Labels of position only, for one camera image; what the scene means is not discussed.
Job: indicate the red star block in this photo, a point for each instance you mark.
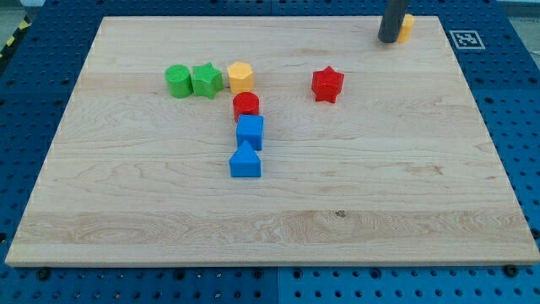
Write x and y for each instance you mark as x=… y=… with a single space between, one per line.
x=327 y=84

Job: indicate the blue triangle block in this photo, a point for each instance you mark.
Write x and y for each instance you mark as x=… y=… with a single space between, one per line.
x=245 y=162

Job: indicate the green star block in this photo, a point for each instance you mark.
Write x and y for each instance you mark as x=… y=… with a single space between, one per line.
x=207 y=80

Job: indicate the blue cube block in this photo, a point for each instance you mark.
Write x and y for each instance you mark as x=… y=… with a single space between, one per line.
x=249 y=129

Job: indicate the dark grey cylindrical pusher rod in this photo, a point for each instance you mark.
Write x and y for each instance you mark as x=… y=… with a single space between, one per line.
x=391 y=22

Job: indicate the yellow block behind rod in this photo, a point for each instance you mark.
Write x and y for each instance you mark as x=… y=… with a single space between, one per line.
x=406 y=29

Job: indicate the red cylinder block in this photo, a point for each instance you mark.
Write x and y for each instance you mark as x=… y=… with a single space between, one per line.
x=245 y=103

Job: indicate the white fiducial marker tag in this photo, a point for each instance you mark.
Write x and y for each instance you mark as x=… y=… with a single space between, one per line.
x=467 y=40

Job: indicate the green cylinder block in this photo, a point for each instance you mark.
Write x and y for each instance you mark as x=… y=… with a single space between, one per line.
x=179 y=82

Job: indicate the yellow hexagon block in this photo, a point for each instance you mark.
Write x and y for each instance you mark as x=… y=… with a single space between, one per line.
x=241 y=77

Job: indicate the light wooden board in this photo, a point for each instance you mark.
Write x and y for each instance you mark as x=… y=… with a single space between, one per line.
x=399 y=171

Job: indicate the black yellow hazard tape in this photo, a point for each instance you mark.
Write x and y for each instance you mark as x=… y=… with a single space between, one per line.
x=15 y=39

